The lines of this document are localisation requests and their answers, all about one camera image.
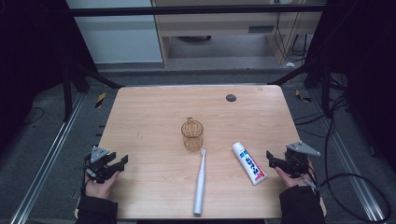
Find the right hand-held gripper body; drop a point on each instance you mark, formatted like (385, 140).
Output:
(297, 158)

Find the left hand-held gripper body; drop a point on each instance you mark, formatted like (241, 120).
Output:
(99, 161)

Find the white toothpaste tube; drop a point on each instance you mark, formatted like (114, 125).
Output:
(249, 163)

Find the white electric toothbrush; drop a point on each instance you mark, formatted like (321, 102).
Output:
(200, 183)

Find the amber transparent cup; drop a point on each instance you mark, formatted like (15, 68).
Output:
(192, 137)

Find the person's right hand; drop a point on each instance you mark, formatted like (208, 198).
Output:
(292, 180)

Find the person's left hand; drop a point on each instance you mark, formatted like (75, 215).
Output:
(101, 188)

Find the yellow black tape strip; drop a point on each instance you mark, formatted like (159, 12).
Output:
(100, 100)
(302, 97)

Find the dark round table grommet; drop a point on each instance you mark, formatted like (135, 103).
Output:
(231, 98)

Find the black metal stand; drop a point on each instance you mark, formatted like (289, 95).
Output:
(67, 93)
(325, 90)

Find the small white floor object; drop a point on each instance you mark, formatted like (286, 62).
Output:
(290, 64)

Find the dark curtain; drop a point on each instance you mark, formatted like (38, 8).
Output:
(28, 62)
(367, 62)

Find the white cabinet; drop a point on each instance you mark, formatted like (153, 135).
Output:
(118, 34)

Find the light wooden desk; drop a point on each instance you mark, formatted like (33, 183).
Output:
(218, 23)

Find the aluminium floor rail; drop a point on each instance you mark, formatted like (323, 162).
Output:
(348, 161)
(49, 158)

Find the black horizontal frame bar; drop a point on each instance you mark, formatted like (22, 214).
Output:
(186, 11)

